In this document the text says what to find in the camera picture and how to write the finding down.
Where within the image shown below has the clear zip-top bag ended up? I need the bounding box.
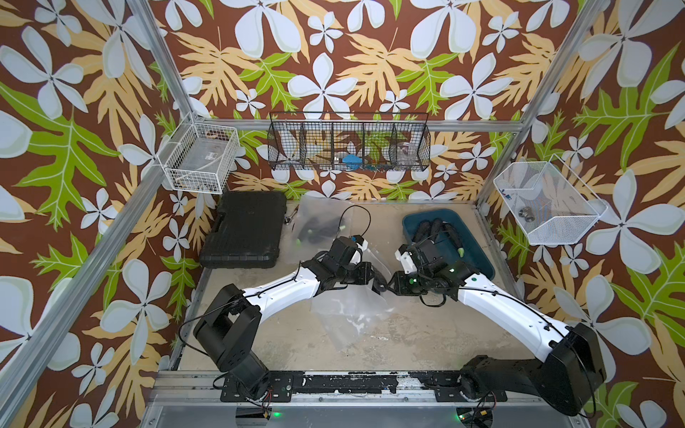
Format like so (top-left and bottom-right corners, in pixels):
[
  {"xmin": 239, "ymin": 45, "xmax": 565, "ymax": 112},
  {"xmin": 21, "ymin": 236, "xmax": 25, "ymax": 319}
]
[
  {"xmin": 290, "ymin": 195, "xmax": 353, "ymax": 261},
  {"xmin": 309, "ymin": 256, "xmax": 397, "ymax": 349}
]

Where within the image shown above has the white wire basket left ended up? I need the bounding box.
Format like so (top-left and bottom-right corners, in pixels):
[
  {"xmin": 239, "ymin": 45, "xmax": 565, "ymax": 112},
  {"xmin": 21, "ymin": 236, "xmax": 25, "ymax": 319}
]
[{"xmin": 158, "ymin": 118, "xmax": 240, "ymax": 194}]

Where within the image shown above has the stack of clear bags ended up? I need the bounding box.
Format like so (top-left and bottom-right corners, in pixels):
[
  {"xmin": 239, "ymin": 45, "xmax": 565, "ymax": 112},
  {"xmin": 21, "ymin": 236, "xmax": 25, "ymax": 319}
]
[{"xmin": 309, "ymin": 277, "xmax": 408, "ymax": 351}]

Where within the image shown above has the black tool case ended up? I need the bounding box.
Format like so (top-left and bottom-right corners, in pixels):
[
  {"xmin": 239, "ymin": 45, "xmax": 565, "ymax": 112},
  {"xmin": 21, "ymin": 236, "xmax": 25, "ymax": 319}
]
[{"xmin": 199, "ymin": 191, "xmax": 286, "ymax": 269}]

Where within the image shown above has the white mesh basket right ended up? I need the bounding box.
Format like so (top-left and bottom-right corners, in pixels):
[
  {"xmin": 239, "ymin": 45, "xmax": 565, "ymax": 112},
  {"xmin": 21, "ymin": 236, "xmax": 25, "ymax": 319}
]
[{"xmin": 493, "ymin": 155, "xmax": 608, "ymax": 246}]

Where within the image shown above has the black wire basket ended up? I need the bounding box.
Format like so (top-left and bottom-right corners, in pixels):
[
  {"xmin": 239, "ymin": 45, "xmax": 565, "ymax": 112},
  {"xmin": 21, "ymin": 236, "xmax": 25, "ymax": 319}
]
[{"xmin": 266, "ymin": 112, "xmax": 432, "ymax": 172}]

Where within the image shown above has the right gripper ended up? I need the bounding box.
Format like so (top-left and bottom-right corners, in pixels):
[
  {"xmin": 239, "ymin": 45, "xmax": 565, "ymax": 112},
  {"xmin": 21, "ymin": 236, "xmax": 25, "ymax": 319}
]
[{"xmin": 382, "ymin": 269, "xmax": 432, "ymax": 295}]

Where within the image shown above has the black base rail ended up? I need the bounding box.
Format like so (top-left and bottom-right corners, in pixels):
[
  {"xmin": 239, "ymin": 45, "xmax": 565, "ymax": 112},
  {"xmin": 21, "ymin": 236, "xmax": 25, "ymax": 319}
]
[{"xmin": 212, "ymin": 370, "xmax": 476, "ymax": 403}]

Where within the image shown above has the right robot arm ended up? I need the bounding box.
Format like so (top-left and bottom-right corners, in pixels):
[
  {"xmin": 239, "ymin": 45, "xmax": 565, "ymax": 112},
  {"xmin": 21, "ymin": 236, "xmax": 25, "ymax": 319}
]
[{"xmin": 373, "ymin": 241, "xmax": 607, "ymax": 417}]

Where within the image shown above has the teal plastic bin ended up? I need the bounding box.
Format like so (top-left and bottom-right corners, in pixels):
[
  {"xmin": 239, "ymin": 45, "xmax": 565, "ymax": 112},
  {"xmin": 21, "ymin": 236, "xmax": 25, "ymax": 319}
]
[{"xmin": 401, "ymin": 209, "xmax": 495, "ymax": 280}]

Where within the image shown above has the purple eggplant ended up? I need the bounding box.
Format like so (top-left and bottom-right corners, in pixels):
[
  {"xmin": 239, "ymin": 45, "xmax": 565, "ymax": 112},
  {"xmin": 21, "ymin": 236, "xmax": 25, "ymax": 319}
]
[{"xmin": 298, "ymin": 218, "xmax": 346, "ymax": 244}]

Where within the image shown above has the pile of eggplants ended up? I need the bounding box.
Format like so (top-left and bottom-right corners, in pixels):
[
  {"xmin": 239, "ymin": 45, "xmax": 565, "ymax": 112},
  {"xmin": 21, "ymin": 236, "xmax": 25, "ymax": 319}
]
[{"xmin": 412, "ymin": 219, "xmax": 465, "ymax": 258}]

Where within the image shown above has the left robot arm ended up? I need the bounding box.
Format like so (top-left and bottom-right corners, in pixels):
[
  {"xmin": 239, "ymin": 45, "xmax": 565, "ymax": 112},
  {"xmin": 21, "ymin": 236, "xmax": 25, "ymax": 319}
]
[{"xmin": 193, "ymin": 235, "xmax": 375, "ymax": 401}]

